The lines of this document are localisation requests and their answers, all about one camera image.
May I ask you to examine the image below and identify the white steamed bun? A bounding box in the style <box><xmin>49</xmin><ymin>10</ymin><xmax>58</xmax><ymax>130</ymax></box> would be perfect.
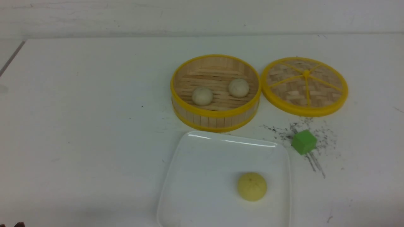
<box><xmin>228</xmin><ymin>79</ymin><xmax>250</xmax><ymax>99</ymax></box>
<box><xmin>192</xmin><ymin>87</ymin><xmax>213</xmax><ymax>106</ymax></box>

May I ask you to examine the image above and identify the white square plate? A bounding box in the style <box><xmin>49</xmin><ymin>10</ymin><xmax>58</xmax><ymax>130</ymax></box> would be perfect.
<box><xmin>156</xmin><ymin>131</ymin><xmax>291</xmax><ymax>227</ymax></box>

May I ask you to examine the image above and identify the yellow steamed bun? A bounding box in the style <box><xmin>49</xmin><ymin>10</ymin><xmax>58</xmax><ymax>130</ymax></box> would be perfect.
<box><xmin>237</xmin><ymin>172</ymin><xmax>268</xmax><ymax>201</ymax></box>

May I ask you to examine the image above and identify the yellow rimmed bamboo steamer basket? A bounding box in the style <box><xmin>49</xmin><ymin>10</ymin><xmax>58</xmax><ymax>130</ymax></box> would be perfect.
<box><xmin>170</xmin><ymin>54</ymin><xmax>262</xmax><ymax>133</ymax></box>

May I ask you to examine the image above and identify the yellow rimmed bamboo steamer lid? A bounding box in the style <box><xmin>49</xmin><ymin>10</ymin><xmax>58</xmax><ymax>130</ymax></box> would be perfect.
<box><xmin>261</xmin><ymin>56</ymin><xmax>349</xmax><ymax>117</ymax></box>

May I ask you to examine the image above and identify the green cube block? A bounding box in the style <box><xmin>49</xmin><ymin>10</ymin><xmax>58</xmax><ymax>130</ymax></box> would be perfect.
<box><xmin>291</xmin><ymin>130</ymin><xmax>317</xmax><ymax>155</ymax></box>

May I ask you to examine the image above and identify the dark object at table corner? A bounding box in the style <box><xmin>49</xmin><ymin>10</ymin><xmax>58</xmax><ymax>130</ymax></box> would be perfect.
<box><xmin>14</xmin><ymin>222</ymin><xmax>26</xmax><ymax>227</ymax></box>

